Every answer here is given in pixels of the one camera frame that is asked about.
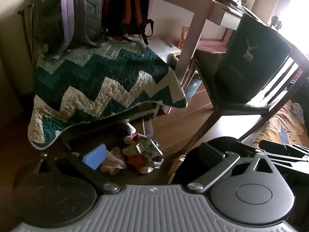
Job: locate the white storage box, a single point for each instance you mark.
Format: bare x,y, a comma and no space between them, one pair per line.
161,47

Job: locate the green white zigzag quilt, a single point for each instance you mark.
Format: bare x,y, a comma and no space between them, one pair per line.
96,87

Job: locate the purple grey backpack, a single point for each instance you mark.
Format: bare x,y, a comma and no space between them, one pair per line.
72,14

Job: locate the pink white desk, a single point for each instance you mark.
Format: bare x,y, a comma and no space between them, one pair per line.
224,17

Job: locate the orange patterned blanket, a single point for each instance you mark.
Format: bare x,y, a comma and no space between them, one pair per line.
280,128

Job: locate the light pink chair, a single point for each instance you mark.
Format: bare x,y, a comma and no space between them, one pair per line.
193,29

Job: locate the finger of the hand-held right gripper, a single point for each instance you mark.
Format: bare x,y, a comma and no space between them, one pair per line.
289,149

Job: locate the thin black metal stand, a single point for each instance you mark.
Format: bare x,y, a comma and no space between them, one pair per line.
25,29

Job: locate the dark green deer-print bin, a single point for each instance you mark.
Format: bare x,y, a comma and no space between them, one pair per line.
251,60

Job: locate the pink tissue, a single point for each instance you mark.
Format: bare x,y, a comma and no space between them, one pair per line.
112,162

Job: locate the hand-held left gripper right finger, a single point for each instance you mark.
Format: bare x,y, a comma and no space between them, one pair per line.
210,150

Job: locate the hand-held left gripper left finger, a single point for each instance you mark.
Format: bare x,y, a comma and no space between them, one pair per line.
95,157

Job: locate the small teal box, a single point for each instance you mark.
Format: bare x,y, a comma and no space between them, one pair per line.
193,85

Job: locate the printed paper wad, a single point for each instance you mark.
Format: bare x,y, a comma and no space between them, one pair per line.
144,151

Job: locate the dark wooden chair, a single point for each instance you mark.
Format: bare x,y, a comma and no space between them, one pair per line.
231,108

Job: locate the black orange backpack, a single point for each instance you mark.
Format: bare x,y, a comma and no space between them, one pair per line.
125,7

